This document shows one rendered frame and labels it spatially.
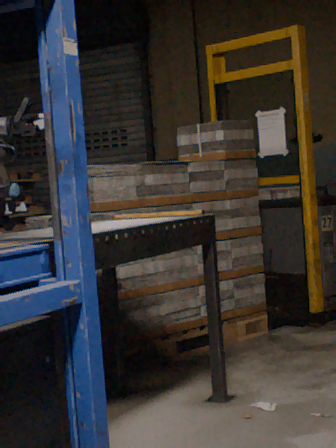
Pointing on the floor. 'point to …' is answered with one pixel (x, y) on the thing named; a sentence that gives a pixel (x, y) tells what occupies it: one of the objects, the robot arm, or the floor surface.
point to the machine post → (72, 220)
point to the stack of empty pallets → (25, 185)
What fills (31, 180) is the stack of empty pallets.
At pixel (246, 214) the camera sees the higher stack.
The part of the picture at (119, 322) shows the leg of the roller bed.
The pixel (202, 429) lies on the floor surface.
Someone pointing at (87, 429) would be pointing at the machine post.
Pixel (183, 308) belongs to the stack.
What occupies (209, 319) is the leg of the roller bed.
